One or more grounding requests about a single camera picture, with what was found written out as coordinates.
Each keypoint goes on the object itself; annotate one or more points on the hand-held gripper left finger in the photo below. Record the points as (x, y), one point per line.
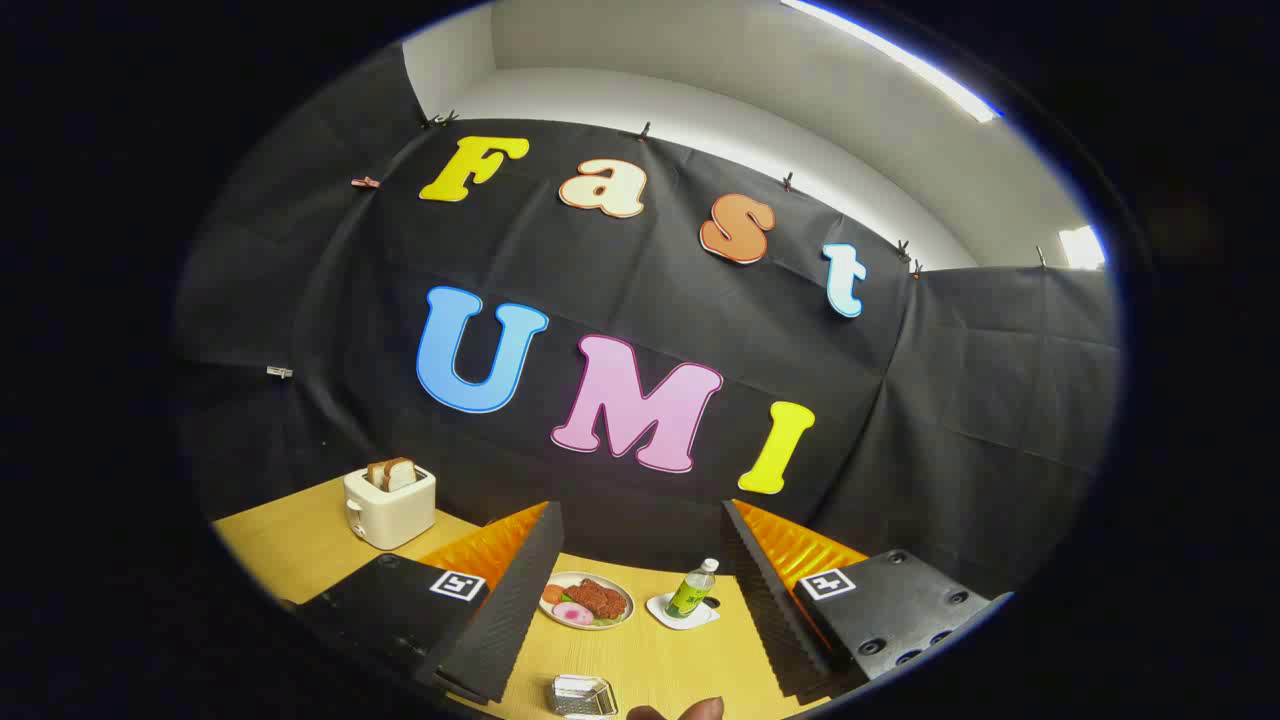
(520, 610)

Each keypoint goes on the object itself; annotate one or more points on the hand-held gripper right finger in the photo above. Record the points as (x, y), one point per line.
(770, 610)

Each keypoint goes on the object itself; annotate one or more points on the orange carrot slice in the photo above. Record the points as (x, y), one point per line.
(552, 594)

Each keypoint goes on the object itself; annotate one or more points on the white oval food plate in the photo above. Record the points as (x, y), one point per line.
(560, 578)

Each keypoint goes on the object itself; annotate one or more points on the pink ham slice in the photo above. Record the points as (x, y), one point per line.
(573, 613)

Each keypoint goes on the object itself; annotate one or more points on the brown meat piece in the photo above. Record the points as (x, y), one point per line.
(598, 597)

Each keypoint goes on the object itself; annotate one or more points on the green label drink bottle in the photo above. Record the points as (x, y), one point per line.
(690, 595)

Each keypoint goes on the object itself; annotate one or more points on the green lettuce leaf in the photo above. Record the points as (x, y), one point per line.
(605, 621)

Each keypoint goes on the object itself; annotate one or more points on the perforated steel drain basket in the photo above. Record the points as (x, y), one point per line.
(585, 697)

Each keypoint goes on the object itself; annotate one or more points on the white square coaster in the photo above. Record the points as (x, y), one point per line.
(660, 610)

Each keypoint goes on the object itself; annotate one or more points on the cream white toaster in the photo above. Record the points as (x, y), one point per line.
(395, 515)

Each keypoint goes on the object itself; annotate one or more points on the white bread slice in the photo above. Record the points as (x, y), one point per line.
(401, 473)

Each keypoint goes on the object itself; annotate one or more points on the brown bread slice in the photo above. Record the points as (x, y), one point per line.
(376, 474)

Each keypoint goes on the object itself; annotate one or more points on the small bright ceiling light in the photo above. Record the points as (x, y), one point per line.
(1082, 247)

